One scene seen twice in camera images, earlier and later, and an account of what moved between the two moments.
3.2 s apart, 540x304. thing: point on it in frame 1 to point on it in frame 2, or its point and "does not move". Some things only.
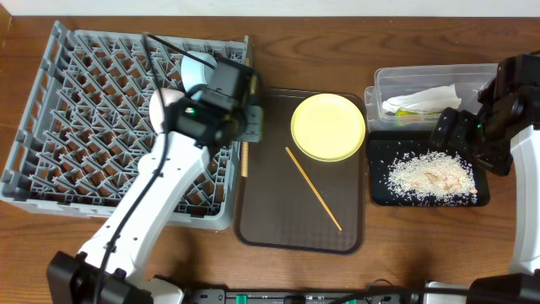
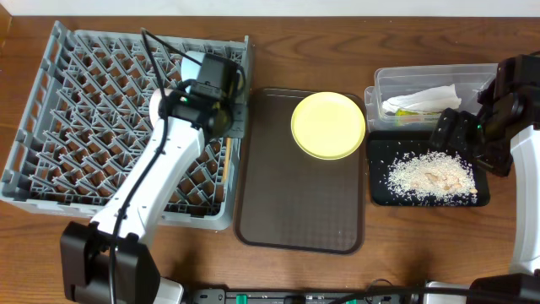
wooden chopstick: (314, 187) to (228, 147)
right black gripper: (462, 120) does not move
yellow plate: (327, 127) does not move
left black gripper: (253, 116) to (239, 120)
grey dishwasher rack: (84, 124) does not move
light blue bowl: (195, 73) does not move
